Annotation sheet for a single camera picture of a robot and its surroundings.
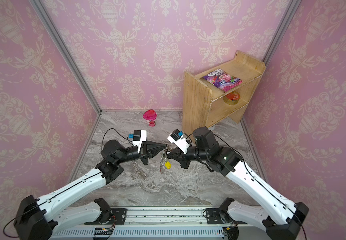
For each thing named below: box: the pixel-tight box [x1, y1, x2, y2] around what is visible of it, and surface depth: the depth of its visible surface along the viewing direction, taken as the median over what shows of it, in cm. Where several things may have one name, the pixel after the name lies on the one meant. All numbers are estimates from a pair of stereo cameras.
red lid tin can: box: [223, 91, 240, 106], surface depth 97 cm
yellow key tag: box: [164, 161, 172, 170], surface depth 63 cm
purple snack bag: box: [202, 68, 243, 93], surface depth 74 cm
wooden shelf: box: [182, 51, 266, 138], surface depth 83 cm
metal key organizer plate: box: [159, 144, 173, 175], surface depth 61 cm
